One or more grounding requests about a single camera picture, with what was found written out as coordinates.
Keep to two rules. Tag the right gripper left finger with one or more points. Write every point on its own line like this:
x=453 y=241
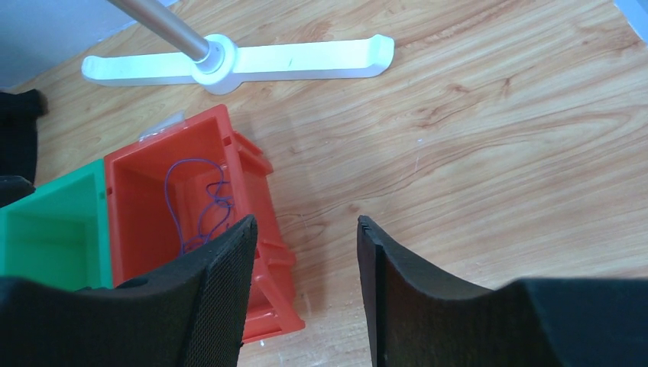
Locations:
x=189 y=312

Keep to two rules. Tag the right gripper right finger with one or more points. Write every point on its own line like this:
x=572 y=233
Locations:
x=420 y=315

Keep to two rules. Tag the red plastic bin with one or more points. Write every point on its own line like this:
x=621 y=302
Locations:
x=169 y=193

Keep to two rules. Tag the green plastic bin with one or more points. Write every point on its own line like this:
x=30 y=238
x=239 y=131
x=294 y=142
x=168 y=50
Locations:
x=59 y=234

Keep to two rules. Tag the white clothes rack stand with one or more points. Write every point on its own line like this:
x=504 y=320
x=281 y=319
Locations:
x=220 y=66

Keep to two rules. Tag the black shirt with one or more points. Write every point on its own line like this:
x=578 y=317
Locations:
x=19 y=143

